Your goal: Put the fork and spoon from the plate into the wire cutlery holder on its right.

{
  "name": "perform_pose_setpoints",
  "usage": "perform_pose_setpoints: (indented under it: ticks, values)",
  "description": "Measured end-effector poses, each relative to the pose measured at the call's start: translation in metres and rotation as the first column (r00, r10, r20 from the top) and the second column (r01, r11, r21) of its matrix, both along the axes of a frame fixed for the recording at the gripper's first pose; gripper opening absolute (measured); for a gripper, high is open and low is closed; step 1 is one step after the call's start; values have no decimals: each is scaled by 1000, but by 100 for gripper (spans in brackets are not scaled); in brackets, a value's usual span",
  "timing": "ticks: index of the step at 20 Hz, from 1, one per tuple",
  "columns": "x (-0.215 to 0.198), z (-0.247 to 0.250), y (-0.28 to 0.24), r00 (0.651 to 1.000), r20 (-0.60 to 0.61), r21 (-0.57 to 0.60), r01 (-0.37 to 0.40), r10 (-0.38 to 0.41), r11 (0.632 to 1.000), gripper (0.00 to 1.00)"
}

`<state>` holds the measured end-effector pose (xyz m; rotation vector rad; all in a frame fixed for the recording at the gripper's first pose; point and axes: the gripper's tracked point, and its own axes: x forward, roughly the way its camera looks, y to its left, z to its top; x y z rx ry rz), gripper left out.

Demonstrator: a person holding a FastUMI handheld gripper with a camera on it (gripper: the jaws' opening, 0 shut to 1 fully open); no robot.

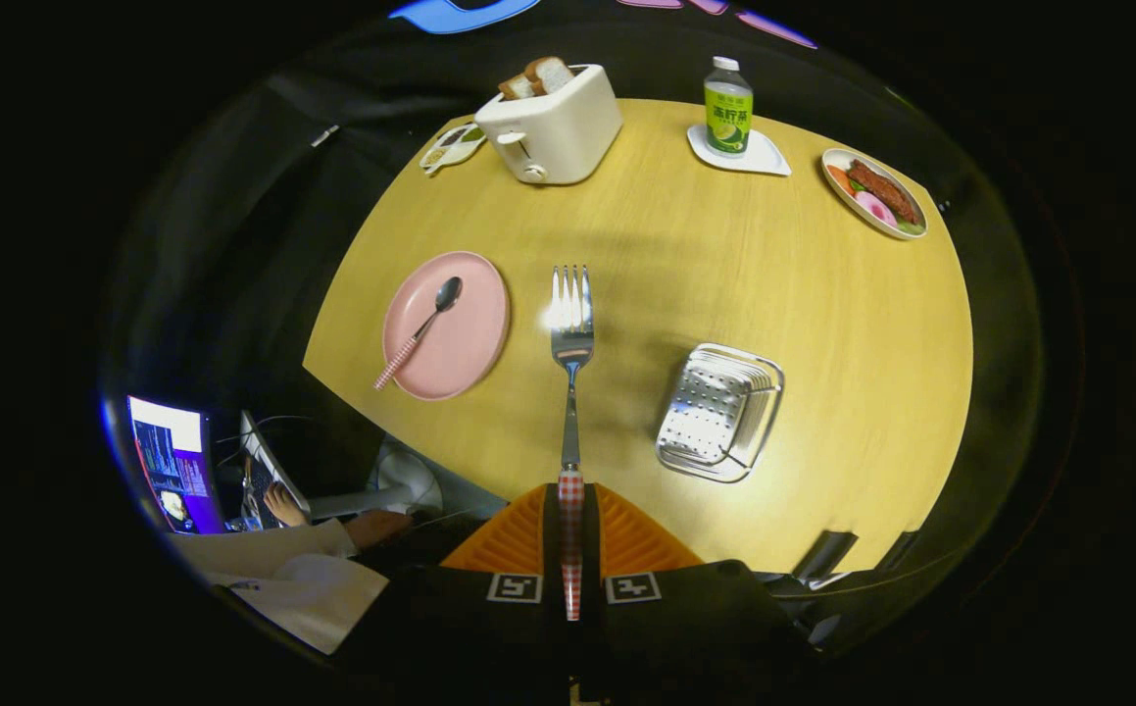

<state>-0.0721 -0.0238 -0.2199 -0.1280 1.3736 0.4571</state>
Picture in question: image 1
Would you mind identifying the white divided bean dish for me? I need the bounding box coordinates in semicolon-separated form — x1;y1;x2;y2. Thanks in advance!
419;123;488;177

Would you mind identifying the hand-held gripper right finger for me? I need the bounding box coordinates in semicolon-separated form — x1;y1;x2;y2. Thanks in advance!
577;481;820;681

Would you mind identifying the white toaster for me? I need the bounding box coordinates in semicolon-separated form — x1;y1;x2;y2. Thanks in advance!
474;64;624;185

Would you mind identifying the white metal frame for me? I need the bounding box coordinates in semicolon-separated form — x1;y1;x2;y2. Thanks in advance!
308;488;402;521

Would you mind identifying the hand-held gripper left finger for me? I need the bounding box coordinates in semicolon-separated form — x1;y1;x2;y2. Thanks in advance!
340;482;570;680

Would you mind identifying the computer monitor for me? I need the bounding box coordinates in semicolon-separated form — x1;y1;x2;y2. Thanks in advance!
126;395;225;535

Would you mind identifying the black table bracket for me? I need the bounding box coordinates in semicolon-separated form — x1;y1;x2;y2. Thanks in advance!
879;529;923;572
793;529;859;581

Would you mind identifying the metal wire basket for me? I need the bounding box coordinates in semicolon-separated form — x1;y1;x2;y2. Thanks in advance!
655;342;786;483

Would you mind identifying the white plate with food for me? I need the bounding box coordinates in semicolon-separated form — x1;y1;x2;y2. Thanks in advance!
820;147;929;241

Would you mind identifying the fork with checkered handle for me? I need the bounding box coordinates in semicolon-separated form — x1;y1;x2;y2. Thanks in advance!
550;265;596;622

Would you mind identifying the silver laptop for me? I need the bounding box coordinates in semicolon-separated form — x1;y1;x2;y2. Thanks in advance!
234;409;314;530

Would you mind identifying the green tea bottle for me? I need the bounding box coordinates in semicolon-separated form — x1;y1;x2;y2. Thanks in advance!
704;56;755;159

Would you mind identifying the pink plate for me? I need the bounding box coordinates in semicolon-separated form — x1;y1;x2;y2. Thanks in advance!
382;251;512;402

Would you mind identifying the spoon with checkered handle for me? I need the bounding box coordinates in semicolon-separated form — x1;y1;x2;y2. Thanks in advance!
373;276;465;392

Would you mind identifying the white square coaster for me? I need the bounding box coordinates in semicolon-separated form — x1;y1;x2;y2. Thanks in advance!
686;124;793;177

